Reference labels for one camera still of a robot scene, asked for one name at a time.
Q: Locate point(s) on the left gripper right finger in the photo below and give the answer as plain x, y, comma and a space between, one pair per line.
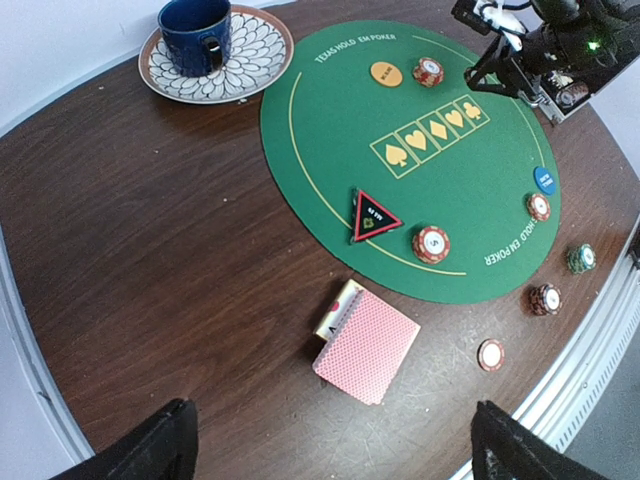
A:
504, 449

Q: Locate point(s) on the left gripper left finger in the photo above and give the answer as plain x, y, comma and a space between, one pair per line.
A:
164, 446

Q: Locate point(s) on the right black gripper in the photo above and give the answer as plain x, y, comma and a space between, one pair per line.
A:
514, 63

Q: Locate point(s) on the red chips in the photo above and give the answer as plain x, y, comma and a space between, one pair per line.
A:
428, 72
538, 207
431, 245

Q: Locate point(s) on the orange big blind button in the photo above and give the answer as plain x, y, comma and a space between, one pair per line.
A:
386, 74

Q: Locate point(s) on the red poker chip stack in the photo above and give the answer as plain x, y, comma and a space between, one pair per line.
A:
491, 355

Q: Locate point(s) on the blue small blind button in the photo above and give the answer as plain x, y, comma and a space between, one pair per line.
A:
544, 180

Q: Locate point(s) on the triangular black red dealer button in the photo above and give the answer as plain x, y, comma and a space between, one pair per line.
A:
369, 217

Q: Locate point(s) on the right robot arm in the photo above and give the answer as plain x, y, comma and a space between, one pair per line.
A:
595, 33

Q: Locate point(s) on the aluminium poker chip case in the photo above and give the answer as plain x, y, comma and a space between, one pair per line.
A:
562, 92

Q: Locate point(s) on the round green poker mat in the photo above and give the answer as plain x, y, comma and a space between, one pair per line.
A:
444, 156

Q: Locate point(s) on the brown poker chip stack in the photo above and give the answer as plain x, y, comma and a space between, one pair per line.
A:
545, 299

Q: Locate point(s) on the pink playing card deck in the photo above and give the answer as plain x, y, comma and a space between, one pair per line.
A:
366, 349

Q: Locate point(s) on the playing card box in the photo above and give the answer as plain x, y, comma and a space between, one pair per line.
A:
331, 319

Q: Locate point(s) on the green poker chip stack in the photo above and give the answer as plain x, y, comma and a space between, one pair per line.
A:
581, 258

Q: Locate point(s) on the patterned ceramic saucer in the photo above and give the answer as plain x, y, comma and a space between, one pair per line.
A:
262, 49

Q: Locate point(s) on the dark blue mug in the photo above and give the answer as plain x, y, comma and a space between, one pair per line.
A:
197, 34

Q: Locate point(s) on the front aluminium rail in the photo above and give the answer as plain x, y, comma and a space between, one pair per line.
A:
560, 404

